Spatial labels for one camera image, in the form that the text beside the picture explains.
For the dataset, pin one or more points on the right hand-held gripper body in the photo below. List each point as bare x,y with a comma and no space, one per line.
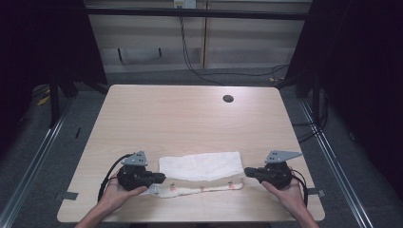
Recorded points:
278,175

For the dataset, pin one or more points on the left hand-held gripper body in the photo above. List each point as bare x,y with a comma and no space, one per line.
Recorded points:
133,177

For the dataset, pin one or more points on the person's left hand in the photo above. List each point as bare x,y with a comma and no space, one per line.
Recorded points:
118,194

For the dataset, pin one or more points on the person's right hand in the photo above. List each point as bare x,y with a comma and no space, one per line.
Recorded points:
290,196

